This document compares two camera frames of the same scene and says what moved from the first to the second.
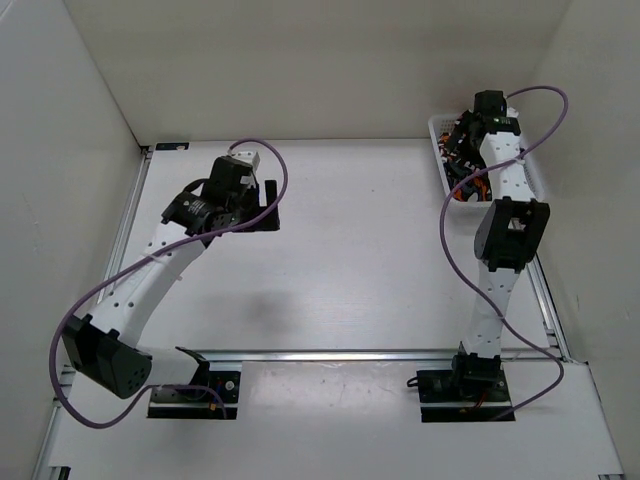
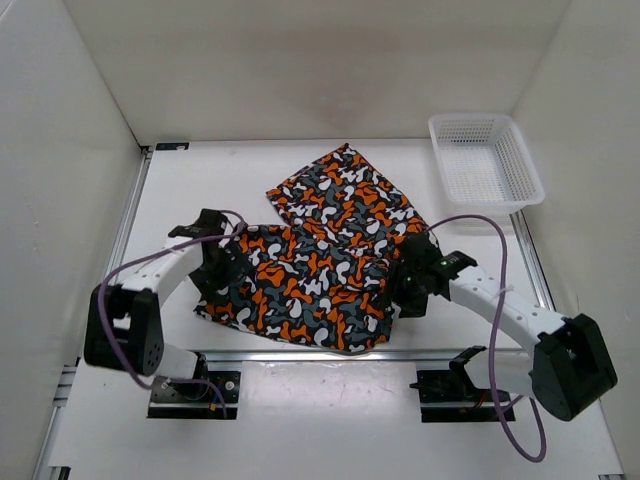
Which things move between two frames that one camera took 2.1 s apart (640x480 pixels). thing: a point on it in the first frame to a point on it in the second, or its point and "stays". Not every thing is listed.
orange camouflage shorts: (465, 154) to (325, 278)
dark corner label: (171, 146) stays
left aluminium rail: (127, 217) stays
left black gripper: (253, 194) to (237, 269)
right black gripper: (464, 129) to (411, 308)
